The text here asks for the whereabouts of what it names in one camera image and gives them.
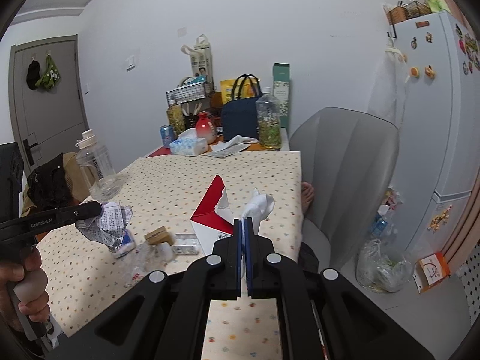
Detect red and white envelope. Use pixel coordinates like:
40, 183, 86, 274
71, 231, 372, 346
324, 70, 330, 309
190, 175, 235, 255

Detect wire mesh basket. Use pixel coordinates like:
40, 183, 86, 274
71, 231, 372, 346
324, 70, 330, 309
166, 82, 211, 107

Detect green tall box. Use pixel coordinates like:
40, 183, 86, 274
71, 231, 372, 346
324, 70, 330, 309
272, 63, 290, 129

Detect red white vase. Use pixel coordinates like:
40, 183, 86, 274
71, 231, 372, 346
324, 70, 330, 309
195, 111, 216, 145

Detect clear bottle with herbs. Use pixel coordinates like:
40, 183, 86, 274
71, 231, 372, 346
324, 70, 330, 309
256, 87, 281, 150

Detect person's left hand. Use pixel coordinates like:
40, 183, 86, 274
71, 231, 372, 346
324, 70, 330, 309
1, 248, 50, 332

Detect black hanging cap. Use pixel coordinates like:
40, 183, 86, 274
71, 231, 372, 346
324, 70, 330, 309
26, 59, 41, 90

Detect small brown cardboard box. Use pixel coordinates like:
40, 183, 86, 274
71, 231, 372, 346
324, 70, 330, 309
144, 226, 175, 246

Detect white cloth on table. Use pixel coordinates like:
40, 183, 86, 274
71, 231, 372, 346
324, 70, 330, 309
211, 135, 259, 152

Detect green hanging pouch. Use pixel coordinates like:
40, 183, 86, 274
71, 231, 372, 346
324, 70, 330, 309
35, 54, 61, 91

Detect glass jar with yellow contents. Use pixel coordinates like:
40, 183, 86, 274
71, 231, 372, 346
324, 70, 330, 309
167, 104, 185, 136

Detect grey door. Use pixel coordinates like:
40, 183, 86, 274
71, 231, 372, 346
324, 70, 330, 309
8, 35, 89, 175

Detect large clear water jug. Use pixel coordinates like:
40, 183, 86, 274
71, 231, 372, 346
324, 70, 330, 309
76, 129, 120, 203

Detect clear plastic trash bag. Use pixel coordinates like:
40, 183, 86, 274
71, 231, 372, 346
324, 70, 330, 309
355, 239, 413, 293

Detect white refrigerator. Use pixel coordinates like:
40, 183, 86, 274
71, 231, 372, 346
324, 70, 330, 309
391, 11, 479, 260

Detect navy lunch bag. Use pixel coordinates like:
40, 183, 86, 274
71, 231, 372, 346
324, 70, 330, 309
221, 74, 263, 142

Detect blue tissue pack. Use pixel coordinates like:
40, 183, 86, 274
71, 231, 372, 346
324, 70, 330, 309
169, 137, 209, 157

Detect yellow snack bag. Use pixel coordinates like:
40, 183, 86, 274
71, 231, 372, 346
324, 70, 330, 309
220, 77, 256, 104

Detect white tissue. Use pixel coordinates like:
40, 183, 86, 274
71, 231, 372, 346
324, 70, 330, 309
241, 188, 275, 235

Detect grey chair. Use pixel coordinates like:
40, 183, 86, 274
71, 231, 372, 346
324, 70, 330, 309
289, 107, 400, 272

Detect person's bare foot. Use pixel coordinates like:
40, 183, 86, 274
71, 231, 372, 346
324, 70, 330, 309
301, 182, 315, 215

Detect orange white cardboard box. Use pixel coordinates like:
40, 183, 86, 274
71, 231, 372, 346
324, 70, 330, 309
412, 252, 451, 293

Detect white paper gift bag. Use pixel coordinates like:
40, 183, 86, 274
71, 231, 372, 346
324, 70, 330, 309
181, 34, 213, 85

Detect dotted cream tablecloth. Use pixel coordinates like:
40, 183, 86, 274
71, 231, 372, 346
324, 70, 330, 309
38, 151, 304, 359

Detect blue soda can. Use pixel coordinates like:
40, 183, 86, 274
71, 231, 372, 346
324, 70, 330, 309
160, 124, 176, 149

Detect crushed clear plastic bottle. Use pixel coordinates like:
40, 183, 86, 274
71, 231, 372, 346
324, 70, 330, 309
120, 242, 175, 288

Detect printed paper wrapper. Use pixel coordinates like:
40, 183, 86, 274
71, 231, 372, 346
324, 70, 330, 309
75, 202, 136, 258

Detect black jacket on chair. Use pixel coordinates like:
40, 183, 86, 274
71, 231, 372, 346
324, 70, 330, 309
24, 153, 73, 211

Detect hanging plastic bag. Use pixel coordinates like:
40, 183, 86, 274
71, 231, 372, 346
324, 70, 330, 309
368, 46, 409, 128

